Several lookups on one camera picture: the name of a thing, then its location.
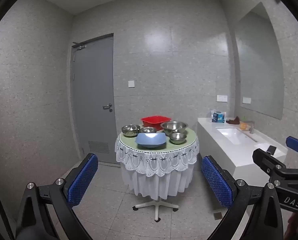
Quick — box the blue and white packet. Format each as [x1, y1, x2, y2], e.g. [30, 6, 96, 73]
[211, 109, 226, 124]

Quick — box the red plastic basin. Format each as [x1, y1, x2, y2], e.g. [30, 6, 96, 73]
[141, 115, 171, 131]

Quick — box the medium stainless steel bowl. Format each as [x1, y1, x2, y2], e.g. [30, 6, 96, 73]
[121, 124, 141, 138]

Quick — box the large stainless steel bowl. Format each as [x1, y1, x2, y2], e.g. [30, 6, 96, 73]
[160, 121, 188, 136]

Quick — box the white table base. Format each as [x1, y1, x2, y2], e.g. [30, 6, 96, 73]
[133, 196, 179, 222]

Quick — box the door vent grille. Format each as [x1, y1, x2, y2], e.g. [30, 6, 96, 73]
[88, 141, 110, 155]

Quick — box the metal faucet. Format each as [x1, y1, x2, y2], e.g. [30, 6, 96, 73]
[243, 120, 256, 134]

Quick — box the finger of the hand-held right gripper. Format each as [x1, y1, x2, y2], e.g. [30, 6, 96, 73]
[286, 136, 298, 156]
[252, 148, 293, 180]

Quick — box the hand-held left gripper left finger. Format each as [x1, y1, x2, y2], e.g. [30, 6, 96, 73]
[15, 152, 99, 240]

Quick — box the white sink basin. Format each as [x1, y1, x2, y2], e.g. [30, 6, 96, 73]
[216, 127, 258, 146]

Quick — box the white sink counter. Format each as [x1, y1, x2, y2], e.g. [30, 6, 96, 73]
[197, 117, 288, 178]

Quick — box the wall mirror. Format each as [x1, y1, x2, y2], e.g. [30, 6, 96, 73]
[235, 2, 284, 120]

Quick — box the grey door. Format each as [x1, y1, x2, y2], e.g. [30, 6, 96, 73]
[71, 33, 115, 166]

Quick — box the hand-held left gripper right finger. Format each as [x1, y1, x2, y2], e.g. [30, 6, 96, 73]
[201, 155, 285, 240]

